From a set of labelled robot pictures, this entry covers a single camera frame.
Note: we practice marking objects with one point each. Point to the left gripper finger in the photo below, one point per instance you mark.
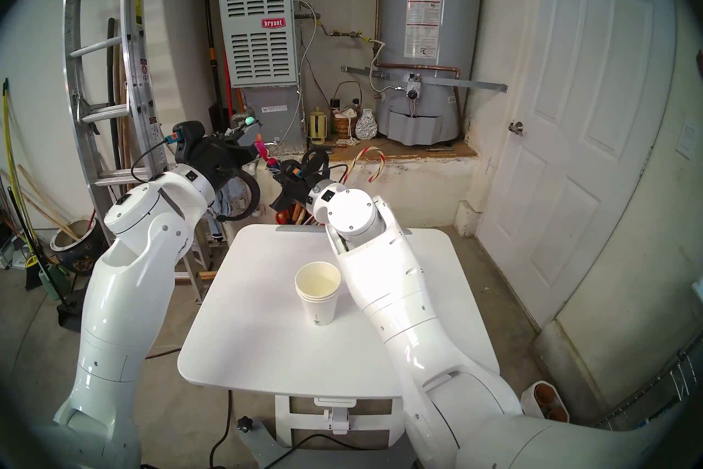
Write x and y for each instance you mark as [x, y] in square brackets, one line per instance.
[250, 141]
[236, 131]

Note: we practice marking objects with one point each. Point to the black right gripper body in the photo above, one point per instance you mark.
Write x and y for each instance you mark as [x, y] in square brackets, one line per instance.
[294, 193]

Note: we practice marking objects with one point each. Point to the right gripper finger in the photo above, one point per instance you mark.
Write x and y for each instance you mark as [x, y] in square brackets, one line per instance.
[285, 164]
[280, 175]

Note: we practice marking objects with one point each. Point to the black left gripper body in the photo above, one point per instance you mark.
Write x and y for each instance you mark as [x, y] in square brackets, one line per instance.
[222, 163]

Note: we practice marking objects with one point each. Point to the colourful bead stack marker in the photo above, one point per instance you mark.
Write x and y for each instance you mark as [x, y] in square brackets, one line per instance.
[258, 146]

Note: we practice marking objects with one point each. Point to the white paper cup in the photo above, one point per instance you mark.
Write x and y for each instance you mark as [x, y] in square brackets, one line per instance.
[316, 281]
[318, 298]

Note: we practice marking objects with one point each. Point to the white cup with green logo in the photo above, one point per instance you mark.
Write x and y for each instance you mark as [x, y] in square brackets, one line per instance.
[319, 314]

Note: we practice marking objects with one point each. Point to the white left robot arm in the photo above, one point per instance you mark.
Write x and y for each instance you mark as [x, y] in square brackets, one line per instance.
[121, 308]

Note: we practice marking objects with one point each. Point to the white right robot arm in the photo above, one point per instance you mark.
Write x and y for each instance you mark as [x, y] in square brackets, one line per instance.
[395, 281]

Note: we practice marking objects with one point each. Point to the orange bucket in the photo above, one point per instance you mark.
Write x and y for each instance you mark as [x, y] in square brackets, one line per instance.
[280, 219]

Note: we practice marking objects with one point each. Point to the yellow jug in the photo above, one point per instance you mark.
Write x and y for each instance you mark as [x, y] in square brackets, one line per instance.
[317, 127]

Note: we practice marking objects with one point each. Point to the striped candy cane decoration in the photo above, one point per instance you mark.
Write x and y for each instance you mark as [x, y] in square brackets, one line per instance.
[360, 157]

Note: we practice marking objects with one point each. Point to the black pole with orange band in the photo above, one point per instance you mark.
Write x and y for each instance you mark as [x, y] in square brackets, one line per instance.
[211, 56]

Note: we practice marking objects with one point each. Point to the grey Bryant furnace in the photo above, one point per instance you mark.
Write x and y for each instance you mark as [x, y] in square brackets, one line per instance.
[258, 50]

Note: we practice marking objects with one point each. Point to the crumpled aluminium foil bundle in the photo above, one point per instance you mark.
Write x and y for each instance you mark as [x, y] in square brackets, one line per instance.
[366, 126]

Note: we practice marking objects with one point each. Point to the flexible metal conduit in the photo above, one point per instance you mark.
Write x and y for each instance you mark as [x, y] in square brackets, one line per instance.
[314, 39]

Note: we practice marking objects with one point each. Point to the aluminium extension ladder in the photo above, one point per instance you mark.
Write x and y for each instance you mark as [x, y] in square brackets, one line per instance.
[107, 112]

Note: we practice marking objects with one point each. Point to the wooden platform board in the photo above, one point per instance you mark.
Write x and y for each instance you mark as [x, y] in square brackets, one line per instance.
[417, 152]

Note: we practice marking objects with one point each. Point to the long black pole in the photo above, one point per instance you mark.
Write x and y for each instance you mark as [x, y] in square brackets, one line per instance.
[112, 67]

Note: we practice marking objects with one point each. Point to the gas pipe with yellow valve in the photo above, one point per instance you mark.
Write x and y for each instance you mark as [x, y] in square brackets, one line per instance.
[341, 34]

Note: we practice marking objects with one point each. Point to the dark blue ceramic pot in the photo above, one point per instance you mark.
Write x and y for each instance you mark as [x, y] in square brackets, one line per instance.
[82, 259]

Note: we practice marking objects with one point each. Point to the wooden pole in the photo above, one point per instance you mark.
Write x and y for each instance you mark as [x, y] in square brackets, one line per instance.
[46, 201]

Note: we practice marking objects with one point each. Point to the green watering can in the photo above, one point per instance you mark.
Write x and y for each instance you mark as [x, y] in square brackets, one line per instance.
[50, 286]

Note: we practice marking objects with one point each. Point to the black dustpan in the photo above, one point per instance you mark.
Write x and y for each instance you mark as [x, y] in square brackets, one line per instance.
[68, 317]

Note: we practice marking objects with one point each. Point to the black table knob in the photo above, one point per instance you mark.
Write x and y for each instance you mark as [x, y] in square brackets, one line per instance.
[245, 424]

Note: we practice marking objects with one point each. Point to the grey water heater tank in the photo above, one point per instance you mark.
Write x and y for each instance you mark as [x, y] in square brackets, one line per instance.
[461, 6]

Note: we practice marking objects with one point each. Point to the white panel door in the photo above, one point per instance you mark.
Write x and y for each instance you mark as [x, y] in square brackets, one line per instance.
[565, 143]

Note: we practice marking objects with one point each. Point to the white planter with brown pots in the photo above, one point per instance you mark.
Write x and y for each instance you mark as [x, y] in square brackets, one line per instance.
[544, 399]

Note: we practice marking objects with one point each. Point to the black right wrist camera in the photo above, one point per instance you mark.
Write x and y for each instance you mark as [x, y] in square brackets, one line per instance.
[305, 174]

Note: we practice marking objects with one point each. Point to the white table frame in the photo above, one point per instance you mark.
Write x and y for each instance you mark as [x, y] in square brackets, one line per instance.
[291, 421]

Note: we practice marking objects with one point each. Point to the white light switch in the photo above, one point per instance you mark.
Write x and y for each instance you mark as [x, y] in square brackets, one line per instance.
[686, 139]

